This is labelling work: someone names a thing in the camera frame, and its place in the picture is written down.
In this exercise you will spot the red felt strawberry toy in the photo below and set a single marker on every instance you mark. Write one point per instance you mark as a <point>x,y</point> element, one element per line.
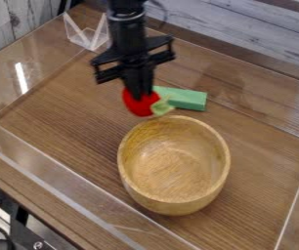
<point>151,105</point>

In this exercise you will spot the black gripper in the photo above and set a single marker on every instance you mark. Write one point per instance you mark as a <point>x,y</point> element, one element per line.
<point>134,53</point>

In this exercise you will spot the wooden bowl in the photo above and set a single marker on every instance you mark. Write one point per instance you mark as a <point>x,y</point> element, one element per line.
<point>173,163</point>

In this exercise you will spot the black table clamp bracket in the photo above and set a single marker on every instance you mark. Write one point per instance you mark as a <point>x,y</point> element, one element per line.
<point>25,239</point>

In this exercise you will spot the green rectangular block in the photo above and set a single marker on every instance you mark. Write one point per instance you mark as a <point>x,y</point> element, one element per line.
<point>182,98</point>

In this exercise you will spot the clear acrylic tray walls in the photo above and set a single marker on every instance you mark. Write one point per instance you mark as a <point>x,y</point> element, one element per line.
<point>62,124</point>

